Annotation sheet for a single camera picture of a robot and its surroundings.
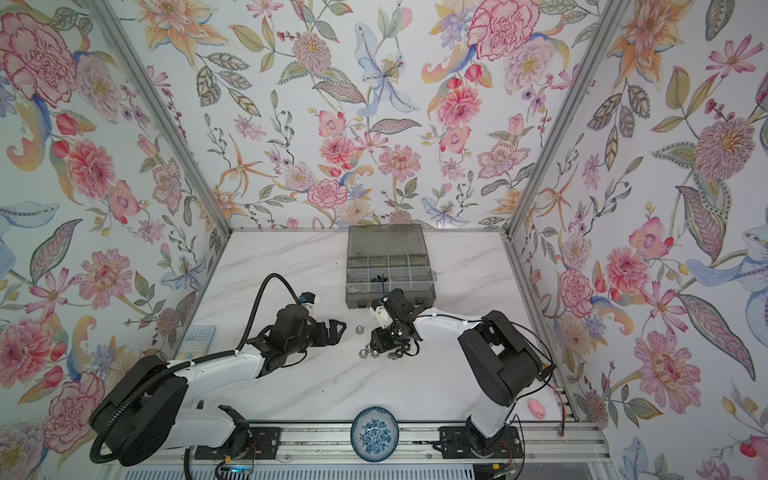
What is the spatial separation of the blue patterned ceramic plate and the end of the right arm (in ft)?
0.53

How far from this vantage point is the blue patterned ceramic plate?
0.74m

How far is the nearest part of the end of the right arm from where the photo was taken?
691 mm
